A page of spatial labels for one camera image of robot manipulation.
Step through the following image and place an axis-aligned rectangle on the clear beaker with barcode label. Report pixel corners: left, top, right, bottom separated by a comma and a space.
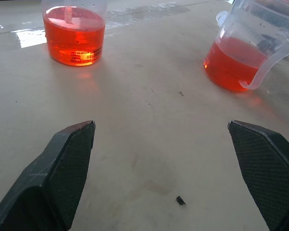
41, 0, 108, 67

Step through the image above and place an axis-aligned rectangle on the plastic measuring jug red liquid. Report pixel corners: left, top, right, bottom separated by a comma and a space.
203, 0, 289, 92

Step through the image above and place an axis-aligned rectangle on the clear plastic tube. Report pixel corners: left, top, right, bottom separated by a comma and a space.
64, 6, 74, 24

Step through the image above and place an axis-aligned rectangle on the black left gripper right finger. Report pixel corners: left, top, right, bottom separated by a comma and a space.
227, 119, 289, 231

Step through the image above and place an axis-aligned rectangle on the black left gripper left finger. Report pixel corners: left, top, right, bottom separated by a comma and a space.
0, 120, 96, 231

